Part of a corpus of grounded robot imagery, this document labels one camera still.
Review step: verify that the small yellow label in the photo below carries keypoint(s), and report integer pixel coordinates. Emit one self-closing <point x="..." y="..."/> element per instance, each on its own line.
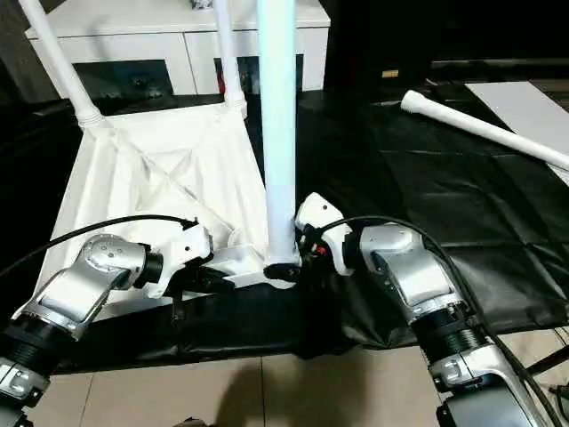
<point x="390" y="73"/>

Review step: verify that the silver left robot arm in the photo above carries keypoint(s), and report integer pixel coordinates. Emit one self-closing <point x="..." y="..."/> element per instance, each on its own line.
<point x="80" y="280"/>

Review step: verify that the white flat board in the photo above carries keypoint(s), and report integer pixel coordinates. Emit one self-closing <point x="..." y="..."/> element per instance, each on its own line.
<point x="529" y="111"/>

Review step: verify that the black tripod leg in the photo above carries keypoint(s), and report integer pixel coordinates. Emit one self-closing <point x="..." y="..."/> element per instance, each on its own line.
<point x="547" y="361"/>

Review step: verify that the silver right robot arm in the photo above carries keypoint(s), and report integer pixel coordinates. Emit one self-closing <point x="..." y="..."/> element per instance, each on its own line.
<point x="409" y="271"/>

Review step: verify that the white plastic table leg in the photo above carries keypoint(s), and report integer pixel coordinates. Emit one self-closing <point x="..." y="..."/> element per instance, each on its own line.
<point x="229" y="58"/>
<point x="484" y="129"/>
<point x="278" y="133"/>
<point x="58" y="58"/>

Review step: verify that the black work mat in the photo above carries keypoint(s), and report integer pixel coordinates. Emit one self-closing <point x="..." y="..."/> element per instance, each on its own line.
<point x="422" y="187"/>

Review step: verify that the white plastic table top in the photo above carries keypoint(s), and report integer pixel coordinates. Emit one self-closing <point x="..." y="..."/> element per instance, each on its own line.
<point x="155" y="147"/>

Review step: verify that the grey curtain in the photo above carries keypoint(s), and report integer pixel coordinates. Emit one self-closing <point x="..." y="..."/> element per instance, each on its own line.
<point x="11" y="53"/>

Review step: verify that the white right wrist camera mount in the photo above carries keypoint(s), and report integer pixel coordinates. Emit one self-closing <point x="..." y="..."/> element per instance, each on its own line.
<point x="322" y="211"/>

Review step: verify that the white cabinet with glass doors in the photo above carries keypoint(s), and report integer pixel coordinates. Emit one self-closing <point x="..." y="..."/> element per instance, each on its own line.
<point x="133" y="40"/>

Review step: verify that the black tangled bundle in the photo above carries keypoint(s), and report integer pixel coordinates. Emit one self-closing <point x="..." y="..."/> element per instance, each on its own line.
<point x="203" y="4"/>

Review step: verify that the black floor device with label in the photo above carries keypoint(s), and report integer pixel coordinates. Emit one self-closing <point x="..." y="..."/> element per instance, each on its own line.
<point x="560" y="391"/>

